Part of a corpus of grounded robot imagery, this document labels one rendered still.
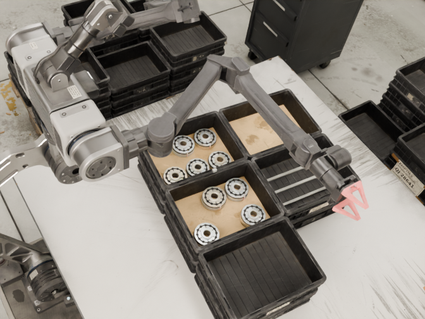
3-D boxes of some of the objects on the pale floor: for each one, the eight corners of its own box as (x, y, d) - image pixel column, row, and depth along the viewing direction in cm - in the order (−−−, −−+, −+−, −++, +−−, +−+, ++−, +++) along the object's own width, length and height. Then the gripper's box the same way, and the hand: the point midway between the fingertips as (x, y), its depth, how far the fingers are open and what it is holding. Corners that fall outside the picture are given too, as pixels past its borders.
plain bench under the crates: (174, 527, 211) (188, 528, 155) (30, 232, 281) (4, 159, 226) (424, 330, 276) (497, 280, 220) (255, 131, 347) (278, 55, 291)
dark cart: (275, 93, 371) (308, -11, 299) (241, 56, 391) (264, -51, 319) (334, 69, 395) (378, -33, 323) (299, 35, 415) (333, -69, 343)
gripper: (313, 189, 150) (348, 228, 143) (324, 168, 142) (361, 209, 135) (329, 180, 153) (364, 218, 146) (341, 159, 145) (379, 199, 138)
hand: (361, 211), depth 141 cm, fingers open, 6 cm apart
